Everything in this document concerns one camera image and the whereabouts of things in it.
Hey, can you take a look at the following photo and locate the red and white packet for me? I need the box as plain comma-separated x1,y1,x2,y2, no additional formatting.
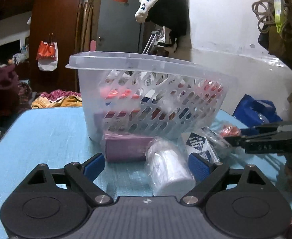
100,87,141,106

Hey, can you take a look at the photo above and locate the orange white hanging bag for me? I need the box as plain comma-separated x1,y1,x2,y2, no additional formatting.
36,33,58,72

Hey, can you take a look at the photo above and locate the grey metal door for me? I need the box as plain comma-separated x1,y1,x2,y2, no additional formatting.
95,0,143,53

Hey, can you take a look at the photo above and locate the black hanging garment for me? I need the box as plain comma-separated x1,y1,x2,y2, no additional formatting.
146,0,189,52

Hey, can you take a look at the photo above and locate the red ball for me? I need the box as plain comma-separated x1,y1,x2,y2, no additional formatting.
218,124,241,138

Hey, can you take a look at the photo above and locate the translucent white plastic basket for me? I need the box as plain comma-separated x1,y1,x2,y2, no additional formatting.
68,52,237,142

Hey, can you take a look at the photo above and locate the clear plastic bag packet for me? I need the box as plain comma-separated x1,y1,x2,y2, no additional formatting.
202,127,233,159

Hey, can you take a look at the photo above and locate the clear white roll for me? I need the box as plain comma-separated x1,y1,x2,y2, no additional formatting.
145,136,196,200

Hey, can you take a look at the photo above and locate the purple plastic packet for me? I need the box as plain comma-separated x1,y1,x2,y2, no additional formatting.
100,132,154,163

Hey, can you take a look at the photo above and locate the pile of dark clothes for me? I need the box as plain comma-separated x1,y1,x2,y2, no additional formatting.
0,64,33,132

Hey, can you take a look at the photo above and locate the purple cardboard box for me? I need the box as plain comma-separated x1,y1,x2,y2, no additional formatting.
93,111,136,132

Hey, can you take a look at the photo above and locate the blue and white box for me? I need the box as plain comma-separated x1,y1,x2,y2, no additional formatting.
181,132,220,164

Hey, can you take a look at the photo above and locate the dark red wooden wardrobe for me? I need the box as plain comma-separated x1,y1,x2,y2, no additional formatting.
0,0,83,92

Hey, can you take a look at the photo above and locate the blue fabric bag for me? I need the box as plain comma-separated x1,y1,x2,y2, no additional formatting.
233,94,282,127

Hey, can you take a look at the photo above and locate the coiled grey cable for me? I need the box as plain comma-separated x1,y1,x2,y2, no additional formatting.
251,0,292,41

